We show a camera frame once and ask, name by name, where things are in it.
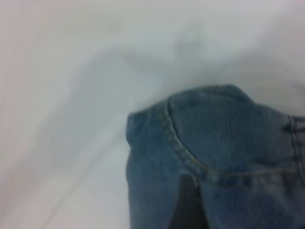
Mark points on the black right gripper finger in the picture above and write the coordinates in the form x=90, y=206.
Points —
x=189, y=207

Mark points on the blue denim shorts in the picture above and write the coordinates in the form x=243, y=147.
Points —
x=226, y=148

